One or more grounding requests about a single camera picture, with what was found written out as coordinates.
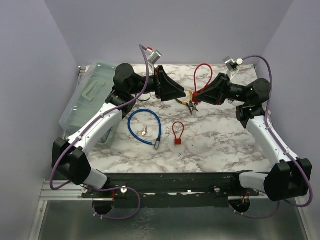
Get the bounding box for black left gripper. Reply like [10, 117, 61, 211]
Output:
[129, 65, 186, 101]

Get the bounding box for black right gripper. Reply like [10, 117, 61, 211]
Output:
[194, 73, 250, 106]

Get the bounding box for red cable lock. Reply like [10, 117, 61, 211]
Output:
[171, 121, 185, 146]
[191, 63, 214, 105]

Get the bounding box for small silver key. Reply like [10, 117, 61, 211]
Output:
[141, 126, 148, 136]

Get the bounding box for blue cable lock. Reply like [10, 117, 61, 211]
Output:
[127, 109, 163, 151]

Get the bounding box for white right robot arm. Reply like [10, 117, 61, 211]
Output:
[193, 73, 312, 202]

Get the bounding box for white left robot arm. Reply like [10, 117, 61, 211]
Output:
[50, 63, 186, 198]

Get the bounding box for clear plastic storage box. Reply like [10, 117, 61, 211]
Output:
[59, 62, 116, 138]

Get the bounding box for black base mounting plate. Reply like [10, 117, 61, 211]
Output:
[82, 172, 259, 208]

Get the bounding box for yellow handled pliers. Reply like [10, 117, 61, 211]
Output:
[175, 90, 199, 115]

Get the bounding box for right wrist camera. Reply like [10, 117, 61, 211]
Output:
[223, 56, 244, 79]

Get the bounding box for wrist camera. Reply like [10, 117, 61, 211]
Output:
[223, 56, 244, 79]
[146, 47, 162, 65]

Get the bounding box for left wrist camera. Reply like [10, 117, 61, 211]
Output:
[146, 47, 162, 65]

